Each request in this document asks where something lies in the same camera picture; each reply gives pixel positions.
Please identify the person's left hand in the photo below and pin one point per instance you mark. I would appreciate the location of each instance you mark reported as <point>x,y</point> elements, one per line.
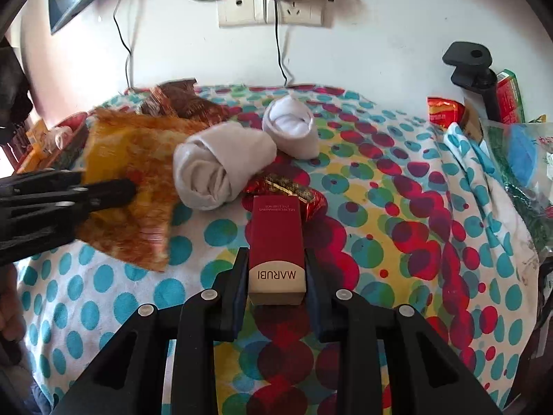
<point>11,315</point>

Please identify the red candy packet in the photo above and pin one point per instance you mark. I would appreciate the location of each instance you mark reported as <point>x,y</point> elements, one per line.
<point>312,203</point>

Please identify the round red tray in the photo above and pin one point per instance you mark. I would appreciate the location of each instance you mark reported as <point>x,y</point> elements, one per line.
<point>77,122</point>

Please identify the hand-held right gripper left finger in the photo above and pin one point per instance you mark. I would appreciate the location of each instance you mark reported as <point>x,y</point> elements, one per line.
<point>238,276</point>

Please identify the yellow snack packet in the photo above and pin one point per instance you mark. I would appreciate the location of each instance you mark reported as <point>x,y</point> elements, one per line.
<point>142,151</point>

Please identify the white power socket plate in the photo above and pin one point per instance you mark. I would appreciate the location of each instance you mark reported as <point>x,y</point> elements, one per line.
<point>298,13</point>

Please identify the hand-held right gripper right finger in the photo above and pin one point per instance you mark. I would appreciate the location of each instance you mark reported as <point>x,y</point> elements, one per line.
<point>319,311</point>

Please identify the dark hanging clothes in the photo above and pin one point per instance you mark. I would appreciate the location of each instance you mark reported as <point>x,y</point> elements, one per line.
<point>13,90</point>

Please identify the black clamp mount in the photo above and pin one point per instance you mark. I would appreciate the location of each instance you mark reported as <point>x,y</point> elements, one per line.
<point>468,58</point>

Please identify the white wall jack plate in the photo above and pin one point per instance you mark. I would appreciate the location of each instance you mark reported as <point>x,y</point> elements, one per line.
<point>240,6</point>

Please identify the polka dot blanket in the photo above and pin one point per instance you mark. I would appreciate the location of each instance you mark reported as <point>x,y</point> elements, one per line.
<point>389,224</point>

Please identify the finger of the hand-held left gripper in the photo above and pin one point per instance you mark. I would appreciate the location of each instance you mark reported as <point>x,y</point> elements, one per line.
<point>108,194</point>
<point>52,180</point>

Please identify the brown snack packet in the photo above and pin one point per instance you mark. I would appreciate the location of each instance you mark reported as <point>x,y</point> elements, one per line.
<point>190,103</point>

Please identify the loosely white sock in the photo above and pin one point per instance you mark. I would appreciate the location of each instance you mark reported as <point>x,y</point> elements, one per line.
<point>211,164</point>

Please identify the clear plastic bag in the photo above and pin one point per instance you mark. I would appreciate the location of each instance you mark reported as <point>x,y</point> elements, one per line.
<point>525,160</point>

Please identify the red snack bag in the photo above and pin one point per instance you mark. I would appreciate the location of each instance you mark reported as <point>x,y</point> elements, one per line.
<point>445,114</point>

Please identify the tightly white sock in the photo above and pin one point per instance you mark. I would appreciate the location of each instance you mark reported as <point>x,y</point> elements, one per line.
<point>289,125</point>

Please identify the red and white box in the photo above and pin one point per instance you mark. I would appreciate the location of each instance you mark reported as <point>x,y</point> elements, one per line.
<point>276,242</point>

